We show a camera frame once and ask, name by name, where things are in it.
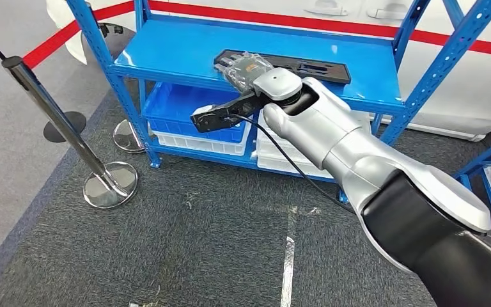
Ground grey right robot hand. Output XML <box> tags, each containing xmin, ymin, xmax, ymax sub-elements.
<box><xmin>217</xmin><ymin>51</ymin><xmax>275</xmax><ymax>94</ymax></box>

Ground black plastic panel part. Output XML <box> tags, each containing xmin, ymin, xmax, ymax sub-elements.
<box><xmin>213</xmin><ymin>49</ymin><xmax>352</xmax><ymax>84</ymax></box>

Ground blue metal shelf rack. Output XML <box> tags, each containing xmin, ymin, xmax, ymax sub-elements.
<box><xmin>65</xmin><ymin>0</ymin><xmax>491</xmax><ymax>204</ymax></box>

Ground red barrier belt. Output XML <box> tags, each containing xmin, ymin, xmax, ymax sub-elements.
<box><xmin>22</xmin><ymin>0</ymin><xmax>136</xmax><ymax>70</ymax></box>
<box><xmin>148</xmin><ymin>0</ymin><xmax>491</xmax><ymax>59</ymax></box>

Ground translucent white plastic tray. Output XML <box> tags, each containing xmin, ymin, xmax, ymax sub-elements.
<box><xmin>256</xmin><ymin>157</ymin><xmax>335</xmax><ymax>180</ymax></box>
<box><xmin>256</xmin><ymin>107</ymin><xmax>373</xmax><ymax>170</ymax></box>

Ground blue plastic bin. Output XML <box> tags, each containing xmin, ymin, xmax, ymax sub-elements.
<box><xmin>142</xmin><ymin>83</ymin><xmax>251</xmax><ymax>144</ymax></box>

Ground black stanchion with disc base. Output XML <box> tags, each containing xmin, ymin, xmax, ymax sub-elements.
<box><xmin>0</xmin><ymin>21</ymin><xmax>88</xmax><ymax>144</ymax></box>

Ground white car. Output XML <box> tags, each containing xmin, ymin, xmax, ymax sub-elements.
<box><xmin>45</xmin><ymin>0</ymin><xmax>491</xmax><ymax>143</ymax></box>

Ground small blue metal rack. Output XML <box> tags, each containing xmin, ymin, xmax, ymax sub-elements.
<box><xmin>453</xmin><ymin>129</ymin><xmax>491</xmax><ymax>244</ymax></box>

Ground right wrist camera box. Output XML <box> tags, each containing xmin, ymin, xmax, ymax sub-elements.
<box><xmin>190</xmin><ymin>91</ymin><xmax>270</xmax><ymax>134</ymax></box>

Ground white car door handle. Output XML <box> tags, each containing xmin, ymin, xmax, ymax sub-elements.
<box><xmin>366</xmin><ymin>7</ymin><xmax>405</xmax><ymax>20</ymax></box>
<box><xmin>304</xmin><ymin>4</ymin><xmax>343</xmax><ymax>17</ymax></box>

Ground black camera cable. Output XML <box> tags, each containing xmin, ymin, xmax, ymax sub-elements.
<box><xmin>228</xmin><ymin>113</ymin><xmax>357</xmax><ymax>216</ymax></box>

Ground chrome stanchion post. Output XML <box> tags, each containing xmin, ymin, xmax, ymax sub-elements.
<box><xmin>113</xmin><ymin>119</ymin><xmax>150</xmax><ymax>154</ymax></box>
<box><xmin>1</xmin><ymin>56</ymin><xmax>139</xmax><ymax>210</ymax></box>

